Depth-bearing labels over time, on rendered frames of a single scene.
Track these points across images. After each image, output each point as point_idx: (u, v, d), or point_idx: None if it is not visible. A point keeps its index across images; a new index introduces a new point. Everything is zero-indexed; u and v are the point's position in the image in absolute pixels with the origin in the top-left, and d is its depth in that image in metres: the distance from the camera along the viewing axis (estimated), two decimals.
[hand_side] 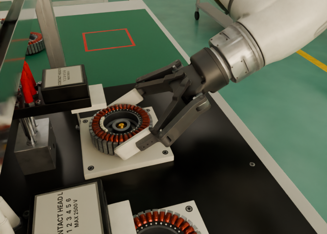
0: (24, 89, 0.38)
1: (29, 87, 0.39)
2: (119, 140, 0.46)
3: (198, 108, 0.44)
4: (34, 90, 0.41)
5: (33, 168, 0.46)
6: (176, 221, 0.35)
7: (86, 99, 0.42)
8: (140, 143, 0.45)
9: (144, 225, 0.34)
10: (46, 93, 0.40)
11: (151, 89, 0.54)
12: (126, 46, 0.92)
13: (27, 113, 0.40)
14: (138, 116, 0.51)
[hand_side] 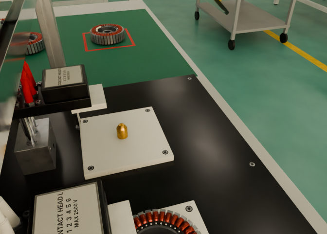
0: (24, 89, 0.38)
1: (29, 87, 0.39)
2: (99, 34, 0.90)
3: None
4: (34, 90, 0.41)
5: (33, 168, 0.46)
6: (176, 221, 0.35)
7: (86, 99, 0.42)
8: None
9: (144, 225, 0.34)
10: (46, 93, 0.40)
11: None
12: (126, 46, 0.92)
13: (27, 113, 0.40)
14: (117, 29, 0.94)
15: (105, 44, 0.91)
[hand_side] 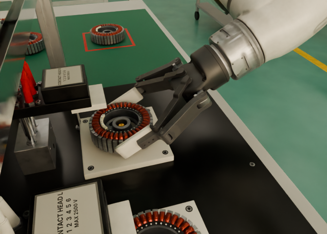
0: (24, 89, 0.38)
1: (29, 87, 0.39)
2: (99, 34, 0.90)
3: (199, 105, 0.44)
4: (34, 90, 0.41)
5: (33, 168, 0.46)
6: (176, 221, 0.35)
7: (86, 99, 0.42)
8: (141, 141, 0.45)
9: (144, 225, 0.34)
10: (46, 93, 0.40)
11: (151, 88, 0.54)
12: (126, 46, 0.92)
13: (27, 113, 0.40)
14: (117, 29, 0.94)
15: (105, 44, 0.91)
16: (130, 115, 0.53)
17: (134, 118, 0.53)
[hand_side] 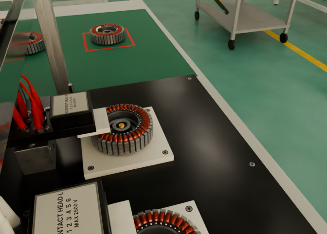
0: (34, 117, 0.41)
1: (39, 116, 0.42)
2: (99, 34, 0.90)
3: None
4: (43, 117, 0.44)
5: (33, 168, 0.46)
6: (176, 221, 0.35)
7: (91, 125, 0.45)
8: None
9: (144, 225, 0.34)
10: (54, 121, 0.43)
11: None
12: (126, 46, 0.92)
13: (36, 139, 0.43)
14: (117, 29, 0.94)
15: (105, 44, 0.91)
16: (130, 117, 0.53)
17: (134, 120, 0.53)
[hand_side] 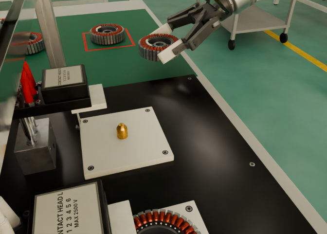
0: (24, 89, 0.38)
1: (29, 87, 0.39)
2: (99, 34, 0.90)
3: (193, 9, 0.79)
4: (34, 90, 0.41)
5: (33, 168, 0.46)
6: (176, 221, 0.35)
7: (86, 99, 0.42)
8: (162, 32, 0.80)
9: (144, 225, 0.34)
10: (46, 93, 0.40)
11: (190, 35, 0.70)
12: (126, 46, 0.92)
13: (27, 113, 0.40)
14: (117, 29, 0.94)
15: (105, 44, 0.91)
16: (164, 41, 0.77)
17: (167, 43, 0.77)
